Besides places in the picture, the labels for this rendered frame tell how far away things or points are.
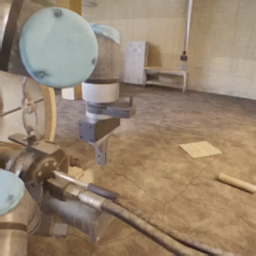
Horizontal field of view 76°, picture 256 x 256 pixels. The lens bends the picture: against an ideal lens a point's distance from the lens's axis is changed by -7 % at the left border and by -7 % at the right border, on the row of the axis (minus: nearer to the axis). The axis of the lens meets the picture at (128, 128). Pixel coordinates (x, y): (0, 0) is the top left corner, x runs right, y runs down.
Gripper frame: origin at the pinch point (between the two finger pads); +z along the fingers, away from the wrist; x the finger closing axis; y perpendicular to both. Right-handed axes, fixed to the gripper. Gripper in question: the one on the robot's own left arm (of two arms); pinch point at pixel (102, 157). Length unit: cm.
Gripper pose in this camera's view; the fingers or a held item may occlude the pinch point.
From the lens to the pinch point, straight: 51.8
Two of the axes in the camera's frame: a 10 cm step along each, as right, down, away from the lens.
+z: -0.4, 9.2, 4.0
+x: -4.3, 3.4, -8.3
